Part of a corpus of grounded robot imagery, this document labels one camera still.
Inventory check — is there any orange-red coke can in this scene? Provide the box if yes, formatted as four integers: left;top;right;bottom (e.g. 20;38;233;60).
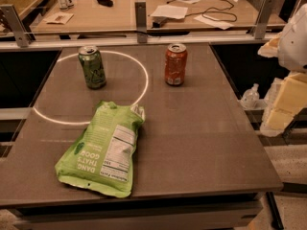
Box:
164;43;188;86

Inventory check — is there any white paper sheet right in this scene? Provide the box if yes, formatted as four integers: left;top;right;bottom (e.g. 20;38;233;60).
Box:
195;15;232;30

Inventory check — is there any green snack bag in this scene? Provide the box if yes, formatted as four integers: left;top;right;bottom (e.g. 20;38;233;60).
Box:
55;102;145;198

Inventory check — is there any metal bracket post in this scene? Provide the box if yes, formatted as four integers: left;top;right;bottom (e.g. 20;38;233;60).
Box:
250;0;276;39
0;4;32;48
134;1;147;43

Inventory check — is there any green soda can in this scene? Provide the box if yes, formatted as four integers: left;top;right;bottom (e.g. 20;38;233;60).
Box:
78;46;106;89

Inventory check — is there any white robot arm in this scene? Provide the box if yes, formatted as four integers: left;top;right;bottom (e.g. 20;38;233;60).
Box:
258;4;307;137

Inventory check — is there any black cable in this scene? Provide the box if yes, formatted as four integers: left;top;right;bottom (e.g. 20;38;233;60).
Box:
174;0;238;23

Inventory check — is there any black computer mouse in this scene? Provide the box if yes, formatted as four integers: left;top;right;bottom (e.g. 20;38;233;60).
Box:
97;0;113;7

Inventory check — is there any middle metal bracket post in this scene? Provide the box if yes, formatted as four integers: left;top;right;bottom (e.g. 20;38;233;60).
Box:
134;1;147;43

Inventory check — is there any clear plastic bottle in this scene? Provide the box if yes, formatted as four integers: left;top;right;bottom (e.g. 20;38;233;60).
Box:
240;83;259;109

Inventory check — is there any small paper card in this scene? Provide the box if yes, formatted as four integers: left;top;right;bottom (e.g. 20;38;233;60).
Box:
44;11;74;25

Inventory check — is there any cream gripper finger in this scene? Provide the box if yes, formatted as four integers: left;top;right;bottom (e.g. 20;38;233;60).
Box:
257;33;281;58
264;72;307;130

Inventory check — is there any white paper sheet centre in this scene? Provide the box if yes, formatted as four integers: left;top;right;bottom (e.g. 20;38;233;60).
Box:
151;5;188;19

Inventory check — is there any right metal bracket post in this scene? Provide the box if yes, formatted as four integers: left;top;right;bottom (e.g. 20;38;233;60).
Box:
250;0;276;39

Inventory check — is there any left metal bracket post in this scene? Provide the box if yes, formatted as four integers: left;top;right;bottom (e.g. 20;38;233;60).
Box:
0;4;32;48

